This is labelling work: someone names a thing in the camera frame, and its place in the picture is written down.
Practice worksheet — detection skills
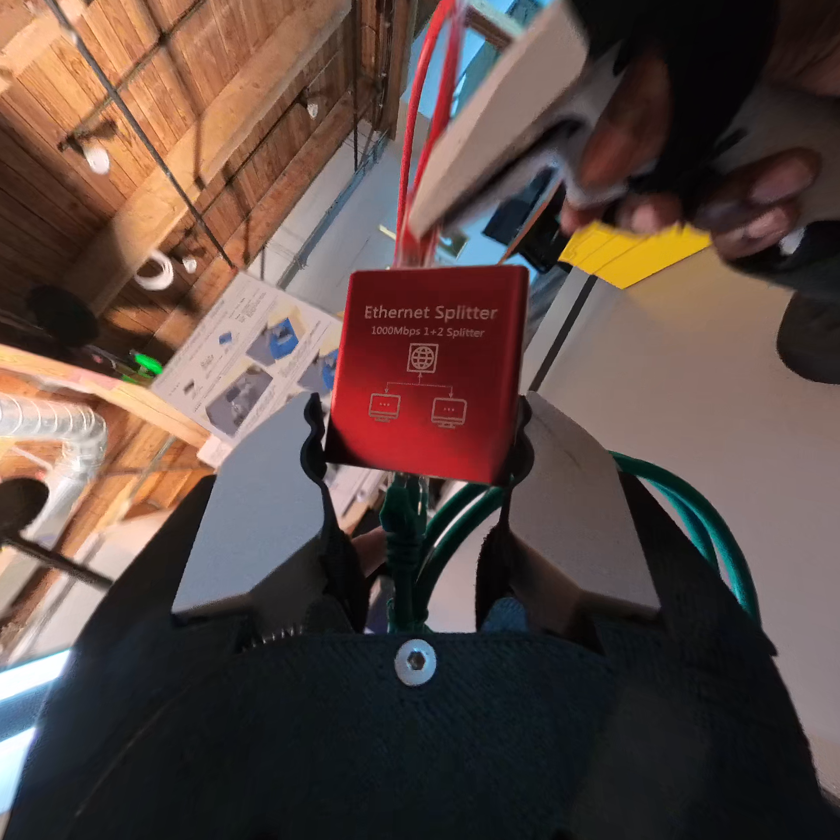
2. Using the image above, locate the grey desk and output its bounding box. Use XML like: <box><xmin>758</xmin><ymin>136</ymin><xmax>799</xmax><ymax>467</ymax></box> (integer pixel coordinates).
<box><xmin>525</xmin><ymin>248</ymin><xmax>840</xmax><ymax>788</ymax></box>

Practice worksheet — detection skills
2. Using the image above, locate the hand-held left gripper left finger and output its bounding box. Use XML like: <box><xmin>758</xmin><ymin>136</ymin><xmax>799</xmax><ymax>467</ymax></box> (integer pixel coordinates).
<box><xmin>171</xmin><ymin>392</ymin><xmax>340</xmax><ymax>618</ymax></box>

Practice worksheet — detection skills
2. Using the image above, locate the silver ventilation duct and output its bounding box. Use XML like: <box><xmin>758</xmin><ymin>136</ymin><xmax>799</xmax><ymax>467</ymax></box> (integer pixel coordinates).
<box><xmin>0</xmin><ymin>392</ymin><xmax>110</xmax><ymax>547</ymax></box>

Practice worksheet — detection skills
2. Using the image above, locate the black dimpled wrist pad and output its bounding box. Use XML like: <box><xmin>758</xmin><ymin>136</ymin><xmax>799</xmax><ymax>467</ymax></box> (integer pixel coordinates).
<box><xmin>776</xmin><ymin>289</ymin><xmax>840</xmax><ymax>386</ymax></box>

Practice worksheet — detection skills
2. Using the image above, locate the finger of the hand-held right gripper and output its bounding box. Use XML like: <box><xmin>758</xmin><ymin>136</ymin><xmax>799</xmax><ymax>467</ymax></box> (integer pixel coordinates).
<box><xmin>406</xmin><ymin>0</ymin><xmax>592</xmax><ymax>241</ymax></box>

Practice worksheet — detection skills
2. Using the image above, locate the red ethernet splitter box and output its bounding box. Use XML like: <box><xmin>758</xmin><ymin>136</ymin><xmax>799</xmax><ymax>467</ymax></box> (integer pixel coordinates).
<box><xmin>324</xmin><ymin>264</ymin><xmax>531</xmax><ymax>487</ymax></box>

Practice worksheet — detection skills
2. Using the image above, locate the red ethernet cable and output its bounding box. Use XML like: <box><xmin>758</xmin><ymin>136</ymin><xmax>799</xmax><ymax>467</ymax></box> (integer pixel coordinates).
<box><xmin>392</xmin><ymin>0</ymin><xmax>475</xmax><ymax>271</ymax></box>

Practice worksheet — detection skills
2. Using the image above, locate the black pole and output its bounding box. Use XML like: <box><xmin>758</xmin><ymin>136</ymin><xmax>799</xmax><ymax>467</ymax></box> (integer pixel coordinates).
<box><xmin>0</xmin><ymin>476</ymin><xmax>114</xmax><ymax>589</ymax></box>

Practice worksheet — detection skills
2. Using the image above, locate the green ethernet cable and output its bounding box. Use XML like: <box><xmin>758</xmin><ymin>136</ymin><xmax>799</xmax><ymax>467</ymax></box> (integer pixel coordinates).
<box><xmin>379</xmin><ymin>451</ymin><xmax>763</xmax><ymax>635</ymax></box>

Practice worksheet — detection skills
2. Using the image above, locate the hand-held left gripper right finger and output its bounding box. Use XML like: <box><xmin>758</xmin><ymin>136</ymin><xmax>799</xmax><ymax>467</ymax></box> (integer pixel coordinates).
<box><xmin>500</xmin><ymin>391</ymin><xmax>662</xmax><ymax>621</ymax></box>

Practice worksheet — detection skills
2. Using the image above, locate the instruction board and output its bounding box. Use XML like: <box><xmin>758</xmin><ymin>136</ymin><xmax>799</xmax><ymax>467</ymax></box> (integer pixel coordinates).
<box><xmin>150</xmin><ymin>271</ymin><xmax>343</xmax><ymax>462</ymax></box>

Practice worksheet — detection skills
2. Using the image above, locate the yellow storage bin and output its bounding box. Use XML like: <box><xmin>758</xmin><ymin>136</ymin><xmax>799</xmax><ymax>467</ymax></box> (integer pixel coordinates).
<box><xmin>556</xmin><ymin>220</ymin><xmax>714</xmax><ymax>291</ymax></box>

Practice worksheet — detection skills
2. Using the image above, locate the person's right hand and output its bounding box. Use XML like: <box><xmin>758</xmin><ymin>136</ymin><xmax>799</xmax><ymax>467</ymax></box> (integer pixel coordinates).
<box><xmin>561</xmin><ymin>51</ymin><xmax>823</xmax><ymax>261</ymax></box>

